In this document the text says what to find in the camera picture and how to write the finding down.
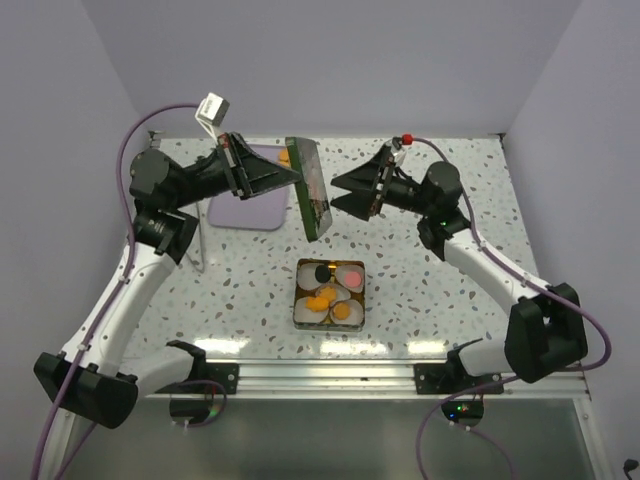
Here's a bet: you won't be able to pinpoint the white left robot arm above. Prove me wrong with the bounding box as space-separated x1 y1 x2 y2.
34 132 302 429

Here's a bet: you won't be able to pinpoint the gold tin lid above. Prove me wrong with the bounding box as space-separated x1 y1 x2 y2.
285 137 333 242

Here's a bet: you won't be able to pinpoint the white paper cup top-left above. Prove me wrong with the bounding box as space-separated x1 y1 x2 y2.
296 262 323 291

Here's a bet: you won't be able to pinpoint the white paper cup bottom-left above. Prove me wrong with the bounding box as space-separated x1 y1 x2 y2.
294 297 329 324

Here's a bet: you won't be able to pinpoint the pink round cookie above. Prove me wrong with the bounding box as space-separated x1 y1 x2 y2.
344 271 362 288

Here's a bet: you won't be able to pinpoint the green christmas cookie tin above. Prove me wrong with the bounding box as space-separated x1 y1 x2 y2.
292 259 366 332

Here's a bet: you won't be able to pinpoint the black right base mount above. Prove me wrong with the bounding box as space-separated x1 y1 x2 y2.
413 339 504 395

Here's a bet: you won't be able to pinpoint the black sandwich cookie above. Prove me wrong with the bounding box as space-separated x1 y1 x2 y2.
314 264 332 283

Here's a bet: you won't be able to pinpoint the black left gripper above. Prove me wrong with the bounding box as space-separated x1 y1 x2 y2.
171 131 301 209

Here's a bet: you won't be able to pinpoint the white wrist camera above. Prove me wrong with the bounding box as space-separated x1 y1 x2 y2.
390 143 407 168
194 92 230 140

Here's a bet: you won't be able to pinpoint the orange round cookie on tray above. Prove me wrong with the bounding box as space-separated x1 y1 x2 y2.
278 149 291 167

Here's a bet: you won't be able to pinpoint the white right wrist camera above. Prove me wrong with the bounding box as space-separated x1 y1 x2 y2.
390 143 407 168

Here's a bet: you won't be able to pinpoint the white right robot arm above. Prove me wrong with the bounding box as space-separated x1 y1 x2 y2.
331 137 588 393

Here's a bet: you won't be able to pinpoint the purple tray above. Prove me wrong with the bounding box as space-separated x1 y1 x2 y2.
206 144 294 232

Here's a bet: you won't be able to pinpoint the steel tongs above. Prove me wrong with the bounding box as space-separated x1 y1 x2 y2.
186 202 206 274

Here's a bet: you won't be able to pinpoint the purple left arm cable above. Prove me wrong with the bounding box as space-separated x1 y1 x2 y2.
29 103 229 480

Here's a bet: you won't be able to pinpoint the aluminium front rail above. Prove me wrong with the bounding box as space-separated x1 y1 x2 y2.
144 362 591 399

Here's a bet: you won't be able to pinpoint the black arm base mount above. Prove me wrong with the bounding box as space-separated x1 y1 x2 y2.
161 340 239 395

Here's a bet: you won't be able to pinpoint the white paper cup top-right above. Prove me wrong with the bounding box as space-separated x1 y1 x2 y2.
335 265 364 293

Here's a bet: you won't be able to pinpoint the white paper cup centre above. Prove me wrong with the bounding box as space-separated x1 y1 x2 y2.
315 283 351 306

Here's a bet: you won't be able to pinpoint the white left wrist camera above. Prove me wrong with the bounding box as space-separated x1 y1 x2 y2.
194 92 230 140

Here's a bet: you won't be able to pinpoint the white paper cup bottom-right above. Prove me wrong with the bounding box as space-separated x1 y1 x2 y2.
330 299 364 326

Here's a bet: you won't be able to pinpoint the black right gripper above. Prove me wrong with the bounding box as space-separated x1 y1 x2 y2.
331 145 434 222

